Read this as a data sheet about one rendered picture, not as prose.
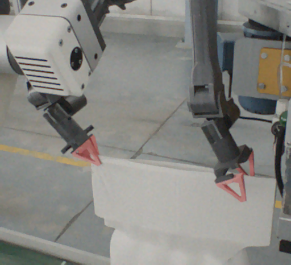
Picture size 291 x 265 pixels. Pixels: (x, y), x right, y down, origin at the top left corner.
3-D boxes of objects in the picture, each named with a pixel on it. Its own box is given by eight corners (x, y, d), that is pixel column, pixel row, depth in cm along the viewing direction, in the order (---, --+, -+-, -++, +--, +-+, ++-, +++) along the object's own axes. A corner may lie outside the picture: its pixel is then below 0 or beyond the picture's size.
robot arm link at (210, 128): (193, 124, 111) (212, 117, 107) (205, 112, 116) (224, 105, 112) (207, 149, 112) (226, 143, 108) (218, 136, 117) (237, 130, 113)
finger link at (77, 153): (115, 150, 129) (92, 125, 129) (103, 162, 124) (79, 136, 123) (101, 162, 133) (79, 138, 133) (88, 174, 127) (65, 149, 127)
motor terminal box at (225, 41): (219, 80, 129) (221, 40, 124) (214, 69, 139) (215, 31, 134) (249, 80, 130) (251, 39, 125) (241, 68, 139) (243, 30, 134)
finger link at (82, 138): (112, 153, 128) (88, 128, 128) (99, 166, 122) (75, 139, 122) (98, 166, 132) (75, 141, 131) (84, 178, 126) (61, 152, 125)
